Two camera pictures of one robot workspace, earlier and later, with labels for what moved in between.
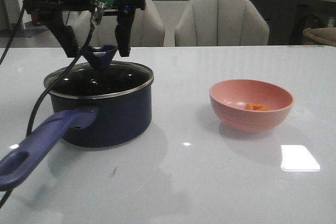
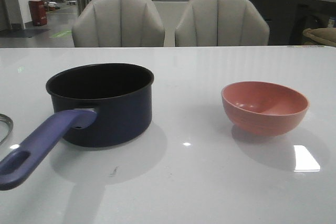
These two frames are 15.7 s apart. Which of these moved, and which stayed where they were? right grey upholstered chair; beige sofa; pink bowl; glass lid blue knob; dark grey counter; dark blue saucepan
Moved: glass lid blue knob; pink bowl
Stayed: dark grey counter; beige sofa; dark blue saucepan; right grey upholstered chair
